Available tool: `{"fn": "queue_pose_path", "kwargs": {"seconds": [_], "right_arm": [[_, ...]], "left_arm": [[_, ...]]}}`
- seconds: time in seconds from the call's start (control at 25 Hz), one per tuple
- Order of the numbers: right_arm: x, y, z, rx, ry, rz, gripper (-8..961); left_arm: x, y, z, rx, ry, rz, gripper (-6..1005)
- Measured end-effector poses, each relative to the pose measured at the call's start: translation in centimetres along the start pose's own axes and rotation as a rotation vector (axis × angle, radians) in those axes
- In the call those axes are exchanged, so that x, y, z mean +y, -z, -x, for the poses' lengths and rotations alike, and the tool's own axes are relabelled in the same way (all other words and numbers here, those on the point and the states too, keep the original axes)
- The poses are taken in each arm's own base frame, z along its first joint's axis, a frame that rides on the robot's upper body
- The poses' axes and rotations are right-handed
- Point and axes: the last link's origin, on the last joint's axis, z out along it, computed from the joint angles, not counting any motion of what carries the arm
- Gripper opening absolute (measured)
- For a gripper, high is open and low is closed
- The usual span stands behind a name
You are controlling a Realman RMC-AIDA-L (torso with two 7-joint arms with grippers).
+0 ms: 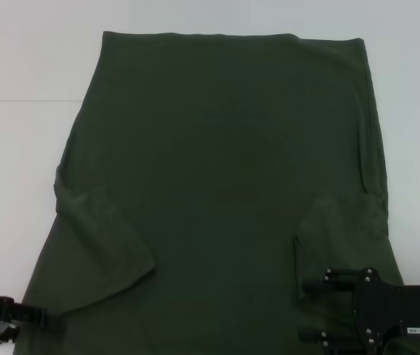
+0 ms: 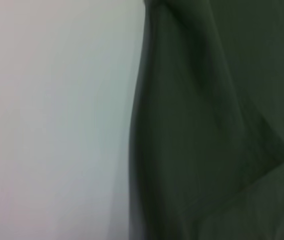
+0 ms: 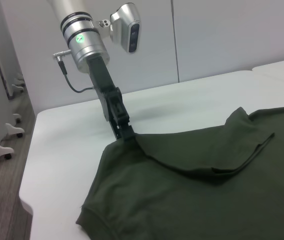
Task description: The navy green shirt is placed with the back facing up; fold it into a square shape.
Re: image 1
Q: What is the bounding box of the dark green shirt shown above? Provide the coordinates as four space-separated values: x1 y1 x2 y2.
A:
12 30 420 355

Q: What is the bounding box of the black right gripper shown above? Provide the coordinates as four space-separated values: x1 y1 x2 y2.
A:
297 268 420 355

